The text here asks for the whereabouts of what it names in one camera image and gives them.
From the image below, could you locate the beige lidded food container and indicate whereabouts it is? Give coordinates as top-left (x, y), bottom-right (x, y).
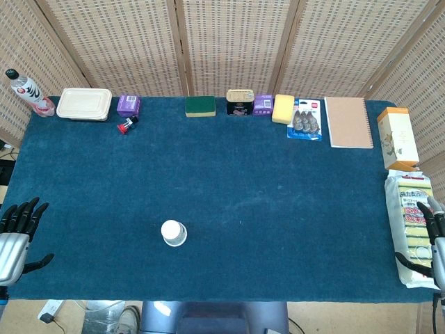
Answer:
top-left (56, 88), bottom-right (113, 122)

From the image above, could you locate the blue blister pack of hooks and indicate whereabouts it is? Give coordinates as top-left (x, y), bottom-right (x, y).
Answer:
top-left (286, 97), bottom-right (323, 141)

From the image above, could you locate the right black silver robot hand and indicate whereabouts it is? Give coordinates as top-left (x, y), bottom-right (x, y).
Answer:
top-left (395, 196), bottom-right (445, 289)

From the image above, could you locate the black luncheon meat can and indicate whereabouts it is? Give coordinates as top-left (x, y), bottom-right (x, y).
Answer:
top-left (225, 88), bottom-right (255, 116)

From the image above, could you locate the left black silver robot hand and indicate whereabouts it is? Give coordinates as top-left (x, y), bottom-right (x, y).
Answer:
top-left (0, 197), bottom-right (56, 287)

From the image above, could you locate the orange white tall carton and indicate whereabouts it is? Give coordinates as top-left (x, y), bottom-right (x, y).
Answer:
top-left (377, 106), bottom-right (421, 171)

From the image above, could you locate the clear plastic drink bottle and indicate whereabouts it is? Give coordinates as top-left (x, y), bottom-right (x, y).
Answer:
top-left (5, 68), bottom-right (56, 118)

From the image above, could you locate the blue felt table mat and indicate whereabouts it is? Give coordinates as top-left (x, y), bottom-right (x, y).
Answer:
top-left (0, 95), bottom-right (439, 303)

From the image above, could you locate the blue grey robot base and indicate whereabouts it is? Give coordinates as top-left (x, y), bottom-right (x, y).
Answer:
top-left (140, 301), bottom-right (289, 334)

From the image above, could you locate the white power strip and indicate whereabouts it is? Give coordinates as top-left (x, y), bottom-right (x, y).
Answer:
top-left (37, 299), bottom-right (65, 324)

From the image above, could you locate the green yellow scouring sponge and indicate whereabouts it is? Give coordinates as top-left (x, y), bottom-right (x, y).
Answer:
top-left (184, 95), bottom-right (216, 118)

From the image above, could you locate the grey shoe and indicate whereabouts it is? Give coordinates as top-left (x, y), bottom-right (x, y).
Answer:
top-left (120, 305), bottom-right (140, 334)

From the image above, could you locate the yellow foam sponge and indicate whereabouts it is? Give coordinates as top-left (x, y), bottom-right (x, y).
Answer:
top-left (271, 93), bottom-right (296, 125)

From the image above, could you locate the brown spiral notebook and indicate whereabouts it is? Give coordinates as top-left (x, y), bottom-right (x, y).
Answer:
top-left (323, 96), bottom-right (375, 150)

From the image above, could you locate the bamboo folding screen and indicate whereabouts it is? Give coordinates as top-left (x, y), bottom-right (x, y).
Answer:
top-left (0, 0), bottom-right (445, 201)

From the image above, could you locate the shiny metal floor plate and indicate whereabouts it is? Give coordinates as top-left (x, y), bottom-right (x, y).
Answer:
top-left (82, 301), bottom-right (125, 334)

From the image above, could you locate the red black stamp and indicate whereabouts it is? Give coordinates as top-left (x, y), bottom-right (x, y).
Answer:
top-left (118, 116), bottom-right (139, 135)

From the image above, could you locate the purple cardboard box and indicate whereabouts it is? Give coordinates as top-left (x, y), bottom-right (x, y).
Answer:
top-left (116, 95), bottom-right (142, 118)
top-left (252, 93), bottom-right (275, 118)

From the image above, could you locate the packaged yellow sponge multipack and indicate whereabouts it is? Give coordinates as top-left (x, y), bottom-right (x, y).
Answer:
top-left (384, 169), bottom-right (442, 289)

